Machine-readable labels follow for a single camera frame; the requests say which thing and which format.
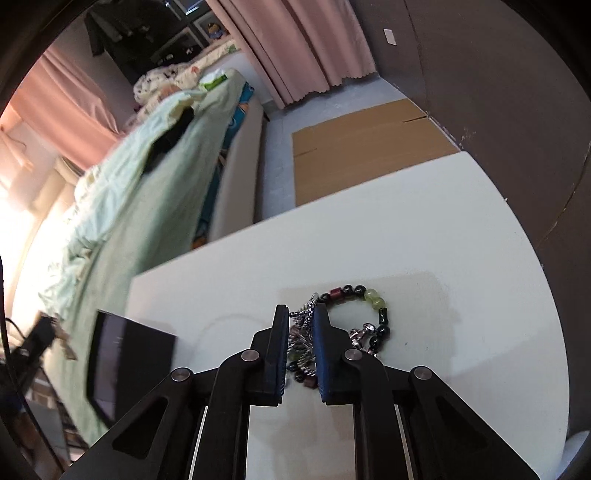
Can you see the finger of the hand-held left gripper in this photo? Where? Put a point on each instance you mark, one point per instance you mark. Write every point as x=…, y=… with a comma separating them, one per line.
x=39, y=334

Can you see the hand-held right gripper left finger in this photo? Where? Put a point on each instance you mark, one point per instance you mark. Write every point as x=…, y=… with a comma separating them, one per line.
x=279, y=364

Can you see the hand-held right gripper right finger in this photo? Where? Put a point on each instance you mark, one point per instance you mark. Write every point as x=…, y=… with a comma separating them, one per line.
x=323, y=369

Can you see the black jewelry box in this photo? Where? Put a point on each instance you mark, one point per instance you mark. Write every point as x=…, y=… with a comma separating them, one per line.
x=138, y=355

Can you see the green bed sheet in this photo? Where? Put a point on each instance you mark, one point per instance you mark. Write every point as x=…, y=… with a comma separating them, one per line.
x=161, y=221

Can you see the light green duvet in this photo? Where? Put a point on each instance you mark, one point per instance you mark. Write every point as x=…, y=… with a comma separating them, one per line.
x=120, y=184

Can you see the cartoon printed mattress sheet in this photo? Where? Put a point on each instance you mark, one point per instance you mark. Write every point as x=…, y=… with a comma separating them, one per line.
x=221, y=175

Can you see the flattened cardboard sheet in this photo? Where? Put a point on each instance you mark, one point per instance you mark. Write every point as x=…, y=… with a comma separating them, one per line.
x=360, y=147

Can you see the pink curtain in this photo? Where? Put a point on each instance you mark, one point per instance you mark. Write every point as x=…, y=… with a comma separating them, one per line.
x=295, y=46
x=60, y=106

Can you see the black garment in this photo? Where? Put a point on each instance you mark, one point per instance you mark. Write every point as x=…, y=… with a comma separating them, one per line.
x=168, y=138

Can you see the green tissue pack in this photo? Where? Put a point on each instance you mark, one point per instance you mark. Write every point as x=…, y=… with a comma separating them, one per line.
x=215, y=81

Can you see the bear printed blanket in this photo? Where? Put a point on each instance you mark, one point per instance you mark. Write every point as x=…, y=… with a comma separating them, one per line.
x=184, y=76

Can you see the dark hanging clothes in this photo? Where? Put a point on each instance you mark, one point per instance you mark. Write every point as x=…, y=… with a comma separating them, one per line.
x=115, y=27

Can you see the dark brown wardrobe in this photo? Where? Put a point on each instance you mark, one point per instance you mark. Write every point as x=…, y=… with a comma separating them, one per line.
x=485, y=92

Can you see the dark glass door cabinet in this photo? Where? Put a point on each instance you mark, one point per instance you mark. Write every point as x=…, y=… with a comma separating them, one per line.
x=175, y=27

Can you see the teddy bear toy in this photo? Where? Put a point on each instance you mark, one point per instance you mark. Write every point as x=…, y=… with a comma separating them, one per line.
x=215, y=31

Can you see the white wall socket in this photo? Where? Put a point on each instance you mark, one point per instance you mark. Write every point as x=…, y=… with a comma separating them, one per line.
x=390, y=37

